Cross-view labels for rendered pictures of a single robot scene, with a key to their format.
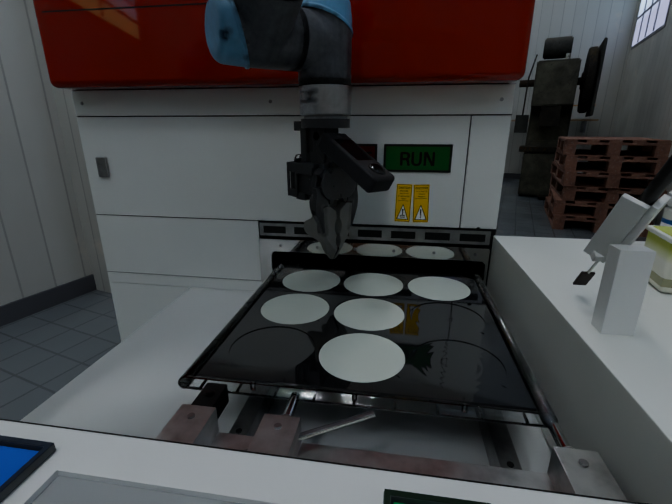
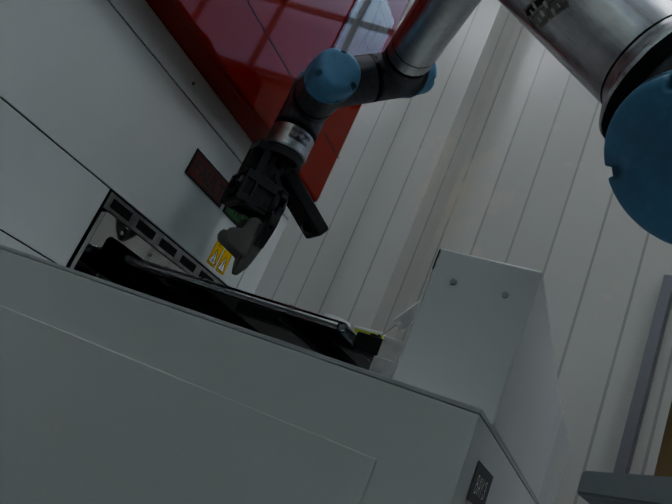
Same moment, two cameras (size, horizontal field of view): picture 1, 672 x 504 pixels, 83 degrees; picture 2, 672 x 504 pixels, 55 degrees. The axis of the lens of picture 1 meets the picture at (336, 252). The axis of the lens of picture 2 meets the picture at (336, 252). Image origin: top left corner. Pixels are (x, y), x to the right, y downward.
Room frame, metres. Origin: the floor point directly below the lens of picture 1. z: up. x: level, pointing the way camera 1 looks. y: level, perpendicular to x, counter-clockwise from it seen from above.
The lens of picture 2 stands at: (0.13, 0.89, 0.74)
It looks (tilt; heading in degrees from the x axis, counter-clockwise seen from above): 18 degrees up; 289
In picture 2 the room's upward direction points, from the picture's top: 24 degrees clockwise
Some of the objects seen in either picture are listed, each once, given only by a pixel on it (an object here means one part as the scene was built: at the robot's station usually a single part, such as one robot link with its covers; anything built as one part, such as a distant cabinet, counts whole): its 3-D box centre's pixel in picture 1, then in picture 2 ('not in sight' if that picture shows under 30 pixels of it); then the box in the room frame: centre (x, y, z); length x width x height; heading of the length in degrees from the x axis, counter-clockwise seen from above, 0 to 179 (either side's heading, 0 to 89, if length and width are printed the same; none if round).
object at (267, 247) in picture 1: (368, 265); (171, 297); (0.70, -0.06, 0.89); 0.44 x 0.02 x 0.10; 81
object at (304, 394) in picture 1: (354, 399); (382, 370); (0.31, -0.02, 0.90); 0.38 x 0.01 x 0.01; 81
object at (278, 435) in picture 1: (269, 462); not in sight; (0.24, 0.05, 0.89); 0.08 x 0.03 x 0.03; 171
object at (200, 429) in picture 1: (177, 450); (414, 359); (0.25, 0.13, 0.89); 0.08 x 0.03 x 0.03; 171
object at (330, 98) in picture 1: (323, 103); (288, 145); (0.59, 0.02, 1.18); 0.08 x 0.08 x 0.05
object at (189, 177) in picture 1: (280, 198); (139, 178); (0.75, 0.11, 1.02); 0.81 x 0.03 x 0.40; 81
